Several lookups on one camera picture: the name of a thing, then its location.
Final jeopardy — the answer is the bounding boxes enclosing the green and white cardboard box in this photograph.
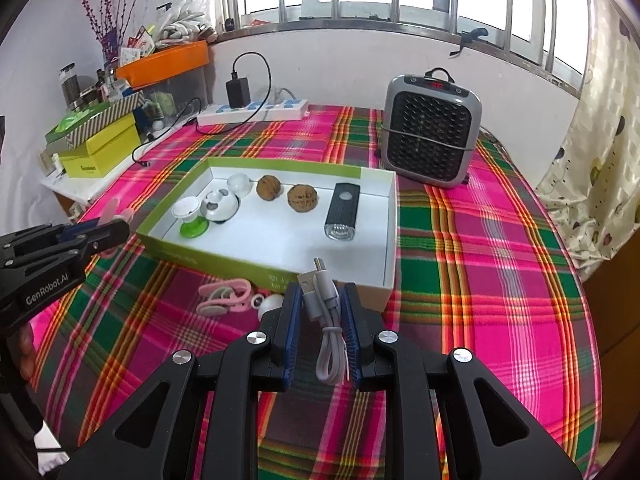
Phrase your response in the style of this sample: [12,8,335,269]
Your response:
[136,156,397,315]

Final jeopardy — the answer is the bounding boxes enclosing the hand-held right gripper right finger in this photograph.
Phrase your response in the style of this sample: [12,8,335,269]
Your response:
[342,282,583,480]

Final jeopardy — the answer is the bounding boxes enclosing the striped cardboard box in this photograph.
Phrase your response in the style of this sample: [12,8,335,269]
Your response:
[45,92,146,148]

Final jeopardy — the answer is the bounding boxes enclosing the glass jar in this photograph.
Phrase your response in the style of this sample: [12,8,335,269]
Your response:
[60,62,80,111]

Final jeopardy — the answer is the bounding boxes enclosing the black charger adapter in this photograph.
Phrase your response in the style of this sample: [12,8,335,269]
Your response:
[226,77,251,109]

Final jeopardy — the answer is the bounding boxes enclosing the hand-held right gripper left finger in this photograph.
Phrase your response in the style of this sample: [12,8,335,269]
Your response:
[57,282,303,480]

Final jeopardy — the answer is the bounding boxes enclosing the colourful paper packets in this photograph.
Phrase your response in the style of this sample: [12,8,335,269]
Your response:
[117,25,158,66]

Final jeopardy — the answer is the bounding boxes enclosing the grey space heater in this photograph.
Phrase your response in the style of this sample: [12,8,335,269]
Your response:
[382,69,483,190]

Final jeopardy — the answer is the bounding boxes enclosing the white power strip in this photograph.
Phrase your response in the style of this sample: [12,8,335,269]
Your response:
[196,98,309,127]

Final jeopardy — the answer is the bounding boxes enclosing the white disc stand green base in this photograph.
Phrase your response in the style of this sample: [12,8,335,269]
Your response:
[172,197,210,239]

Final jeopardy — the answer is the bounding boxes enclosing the storage bin with orange lid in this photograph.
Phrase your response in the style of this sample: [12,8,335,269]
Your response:
[115,40,211,126]

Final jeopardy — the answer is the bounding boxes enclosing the white side shelf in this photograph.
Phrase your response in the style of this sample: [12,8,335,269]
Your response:
[40,157,136,211]

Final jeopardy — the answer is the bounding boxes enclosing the purple flower branches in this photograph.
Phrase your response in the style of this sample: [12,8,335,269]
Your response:
[75,0,156,66]

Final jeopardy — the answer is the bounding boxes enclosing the white and grey round gadget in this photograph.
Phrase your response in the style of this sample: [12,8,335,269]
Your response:
[199,188,240,224]

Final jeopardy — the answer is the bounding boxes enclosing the pink strip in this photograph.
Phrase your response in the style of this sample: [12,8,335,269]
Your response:
[97,197,135,261]

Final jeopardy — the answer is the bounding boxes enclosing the window with metal bars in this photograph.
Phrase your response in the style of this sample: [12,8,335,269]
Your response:
[215,0,596,96]

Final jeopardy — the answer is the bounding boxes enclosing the black object on windowsill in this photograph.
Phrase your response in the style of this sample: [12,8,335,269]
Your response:
[450,26,488,56]

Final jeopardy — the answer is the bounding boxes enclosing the yellow-green box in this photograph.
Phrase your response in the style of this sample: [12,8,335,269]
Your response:
[57,112,142,179]

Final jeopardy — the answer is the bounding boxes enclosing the wrinkled wide walnut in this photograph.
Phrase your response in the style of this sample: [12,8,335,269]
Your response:
[287,184,319,214]

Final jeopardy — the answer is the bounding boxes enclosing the person's left hand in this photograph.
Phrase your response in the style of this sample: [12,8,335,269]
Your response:
[17,325,37,381]

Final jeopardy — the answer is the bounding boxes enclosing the pink plaid tablecloth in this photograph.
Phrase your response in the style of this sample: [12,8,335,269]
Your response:
[27,104,603,480]

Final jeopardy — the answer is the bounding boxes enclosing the patterned cream curtain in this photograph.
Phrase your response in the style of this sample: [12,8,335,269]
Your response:
[535,0,640,281]

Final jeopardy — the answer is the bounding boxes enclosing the small white round cap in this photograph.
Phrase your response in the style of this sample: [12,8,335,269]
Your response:
[226,173,253,197]

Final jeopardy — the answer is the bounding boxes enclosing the white usb cable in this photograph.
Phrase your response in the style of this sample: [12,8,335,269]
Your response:
[296,257,351,387]

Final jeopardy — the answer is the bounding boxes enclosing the white ball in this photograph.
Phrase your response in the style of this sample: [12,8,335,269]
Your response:
[252,294,286,318]

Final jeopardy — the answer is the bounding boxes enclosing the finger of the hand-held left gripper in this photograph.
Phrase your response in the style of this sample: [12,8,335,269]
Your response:
[30,223,104,247]
[69,218,132,267]

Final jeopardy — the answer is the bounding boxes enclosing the round walnut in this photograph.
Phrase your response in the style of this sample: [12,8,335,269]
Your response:
[256,175,285,202]

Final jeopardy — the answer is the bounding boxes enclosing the pile of white plastic bags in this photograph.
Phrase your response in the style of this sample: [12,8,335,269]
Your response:
[155,0,216,43]

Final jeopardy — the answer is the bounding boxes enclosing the white power cord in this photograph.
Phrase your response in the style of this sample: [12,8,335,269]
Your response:
[257,86,296,106]

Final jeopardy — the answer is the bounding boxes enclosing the black charging cable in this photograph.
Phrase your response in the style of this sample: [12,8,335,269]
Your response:
[132,51,272,168]

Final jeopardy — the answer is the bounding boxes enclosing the black bike light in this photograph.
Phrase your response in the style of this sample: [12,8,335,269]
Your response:
[324,182,361,242]

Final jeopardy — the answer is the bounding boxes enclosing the pink clip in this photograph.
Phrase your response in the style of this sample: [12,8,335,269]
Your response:
[196,279,253,317]

